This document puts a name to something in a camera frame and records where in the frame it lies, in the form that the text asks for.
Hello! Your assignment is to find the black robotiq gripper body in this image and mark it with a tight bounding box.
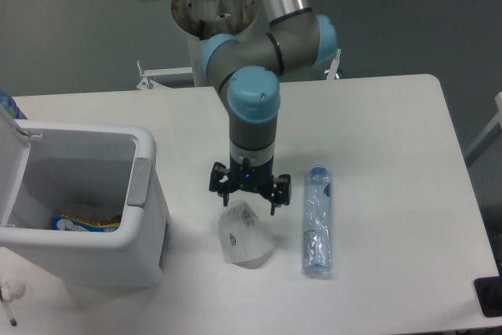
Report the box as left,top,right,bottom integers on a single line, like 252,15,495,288
229,158,274,194

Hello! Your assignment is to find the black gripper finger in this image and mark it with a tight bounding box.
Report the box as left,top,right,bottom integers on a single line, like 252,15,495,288
209,162,235,206
259,174,291,216

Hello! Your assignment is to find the clear blue plastic bottle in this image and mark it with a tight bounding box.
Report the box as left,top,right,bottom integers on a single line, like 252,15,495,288
301,165,333,275

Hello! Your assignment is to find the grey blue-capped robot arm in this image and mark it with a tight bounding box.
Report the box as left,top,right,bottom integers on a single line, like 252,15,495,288
144,0,337,207

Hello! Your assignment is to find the white plastic trash can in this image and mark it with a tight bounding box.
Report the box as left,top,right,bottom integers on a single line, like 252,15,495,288
1,112,170,287

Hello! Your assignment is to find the blue yellow snack wrapper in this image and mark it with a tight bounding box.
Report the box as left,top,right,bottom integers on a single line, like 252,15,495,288
49,214,121,233

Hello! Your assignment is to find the blue patterned object left edge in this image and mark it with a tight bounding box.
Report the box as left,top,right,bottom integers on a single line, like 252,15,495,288
0,90,27,119

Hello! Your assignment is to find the black device at table corner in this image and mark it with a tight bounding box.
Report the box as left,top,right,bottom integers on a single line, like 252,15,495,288
474,276,501,318

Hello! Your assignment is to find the white crumpled paper ball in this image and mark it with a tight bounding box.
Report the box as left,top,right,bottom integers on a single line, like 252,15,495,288
2,279,26,302

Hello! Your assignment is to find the white pen black tip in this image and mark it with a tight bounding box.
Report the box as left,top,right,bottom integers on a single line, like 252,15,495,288
1,286,17,327

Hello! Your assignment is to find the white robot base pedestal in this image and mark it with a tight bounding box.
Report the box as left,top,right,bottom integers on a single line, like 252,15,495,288
135,0,343,92

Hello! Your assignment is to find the white frame right edge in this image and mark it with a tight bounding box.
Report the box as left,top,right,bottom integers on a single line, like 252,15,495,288
464,92,501,167

